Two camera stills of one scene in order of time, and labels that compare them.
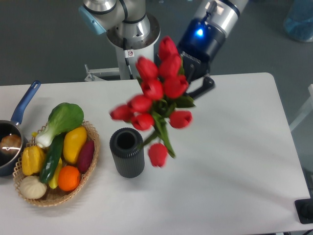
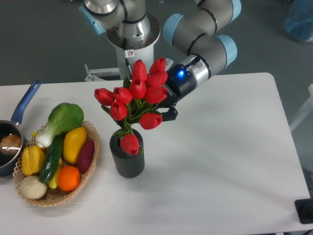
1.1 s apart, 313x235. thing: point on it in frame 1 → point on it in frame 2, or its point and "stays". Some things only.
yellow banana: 53,182 stays
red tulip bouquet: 164,87 → 137,103
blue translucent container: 298,22 stays
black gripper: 199,43 → 179,85
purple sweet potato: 86,156 stays
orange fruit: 69,178 stays
